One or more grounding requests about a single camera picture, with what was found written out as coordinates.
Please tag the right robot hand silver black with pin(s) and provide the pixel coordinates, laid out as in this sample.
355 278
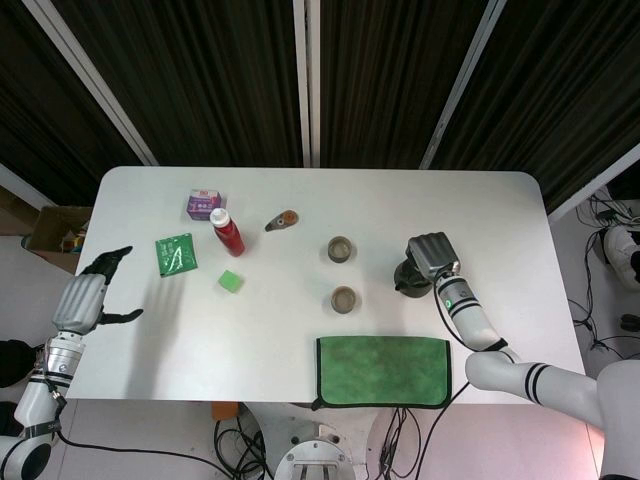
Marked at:
432 252

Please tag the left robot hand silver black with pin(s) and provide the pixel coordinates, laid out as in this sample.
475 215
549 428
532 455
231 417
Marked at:
80 305

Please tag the black teapot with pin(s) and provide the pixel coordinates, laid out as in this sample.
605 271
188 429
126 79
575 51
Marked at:
412 287

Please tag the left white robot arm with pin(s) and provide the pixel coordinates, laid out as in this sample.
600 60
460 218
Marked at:
60 360

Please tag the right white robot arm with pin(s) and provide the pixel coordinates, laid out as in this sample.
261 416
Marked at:
475 325

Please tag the dark ceramic tea cup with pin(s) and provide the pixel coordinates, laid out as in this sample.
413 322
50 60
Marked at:
346 300
341 248

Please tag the open cardboard box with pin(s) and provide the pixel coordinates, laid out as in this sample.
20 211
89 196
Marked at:
47 230

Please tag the black fabric bundle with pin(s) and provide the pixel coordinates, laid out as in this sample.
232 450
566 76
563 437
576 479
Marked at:
15 362

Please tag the green tea sachet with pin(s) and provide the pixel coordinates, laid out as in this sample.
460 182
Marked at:
172 255

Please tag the green microfiber cloth black trim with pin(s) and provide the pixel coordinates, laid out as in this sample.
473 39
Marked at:
380 370

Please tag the green foam cube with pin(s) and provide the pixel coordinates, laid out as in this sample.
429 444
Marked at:
231 281

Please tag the small purple carton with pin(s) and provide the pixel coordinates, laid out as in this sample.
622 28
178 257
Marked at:
200 205

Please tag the red bottle white cap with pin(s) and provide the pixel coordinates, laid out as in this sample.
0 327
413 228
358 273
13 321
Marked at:
231 237

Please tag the small orange object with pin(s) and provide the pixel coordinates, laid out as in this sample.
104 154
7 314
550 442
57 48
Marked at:
223 411

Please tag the black pleated curtain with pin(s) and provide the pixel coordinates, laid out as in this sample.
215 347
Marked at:
560 75
200 75
40 100
380 75

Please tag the white sneaker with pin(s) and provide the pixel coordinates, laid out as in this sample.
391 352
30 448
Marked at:
622 250

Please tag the white robot torso base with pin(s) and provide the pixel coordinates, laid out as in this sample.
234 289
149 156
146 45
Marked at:
312 450

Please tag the white slanted frame post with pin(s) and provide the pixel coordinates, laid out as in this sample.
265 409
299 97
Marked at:
462 85
575 196
17 182
87 75

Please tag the white double frame post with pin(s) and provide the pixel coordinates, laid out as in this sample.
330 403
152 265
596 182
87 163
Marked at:
314 85

